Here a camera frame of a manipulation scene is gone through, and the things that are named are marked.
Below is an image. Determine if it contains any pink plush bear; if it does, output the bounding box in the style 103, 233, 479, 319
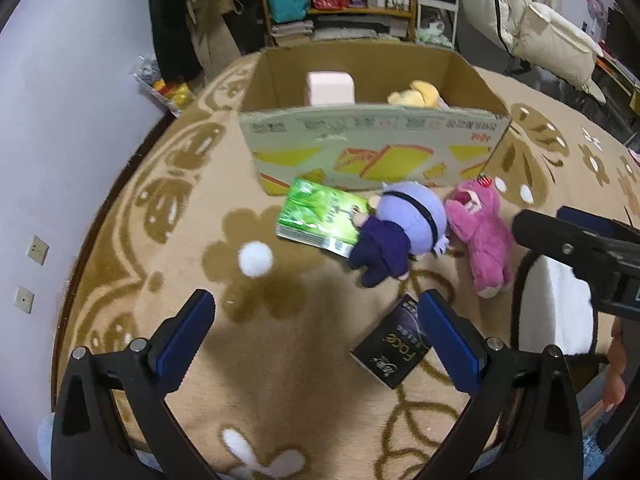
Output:
444, 174, 514, 299

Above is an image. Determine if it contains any black tissue pack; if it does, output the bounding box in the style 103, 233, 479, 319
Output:
352, 295, 432, 389

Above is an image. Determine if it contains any purple-haired plush doll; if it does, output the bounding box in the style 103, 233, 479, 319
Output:
348, 181, 449, 288

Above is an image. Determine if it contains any yellow plush toy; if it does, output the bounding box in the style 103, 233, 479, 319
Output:
387, 80, 449, 110

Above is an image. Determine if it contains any green tissue pack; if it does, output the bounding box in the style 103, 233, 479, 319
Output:
276, 179, 368, 258

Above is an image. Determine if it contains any pink tissue roll pack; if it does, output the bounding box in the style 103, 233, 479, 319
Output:
305, 72, 355, 106

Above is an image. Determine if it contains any right hand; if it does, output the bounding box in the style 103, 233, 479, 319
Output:
602, 318, 627, 412

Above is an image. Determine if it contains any open cardboard box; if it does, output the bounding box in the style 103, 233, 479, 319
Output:
239, 40, 511, 195

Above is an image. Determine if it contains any white metal cart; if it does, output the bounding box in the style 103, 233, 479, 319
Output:
416, 0, 460, 50

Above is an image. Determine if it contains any stack of books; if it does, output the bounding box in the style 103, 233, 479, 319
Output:
271, 13, 410, 46

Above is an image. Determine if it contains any wall socket lower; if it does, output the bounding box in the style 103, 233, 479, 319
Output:
14, 286, 35, 314

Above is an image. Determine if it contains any wall socket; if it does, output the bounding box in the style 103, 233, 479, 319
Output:
26, 235, 50, 266
14, 286, 35, 314

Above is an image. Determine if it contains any wall socket upper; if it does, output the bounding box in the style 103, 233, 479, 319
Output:
26, 235, 50, 266

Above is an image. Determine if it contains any bag of toys by wall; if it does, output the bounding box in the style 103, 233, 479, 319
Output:
131, 56, 194, 117

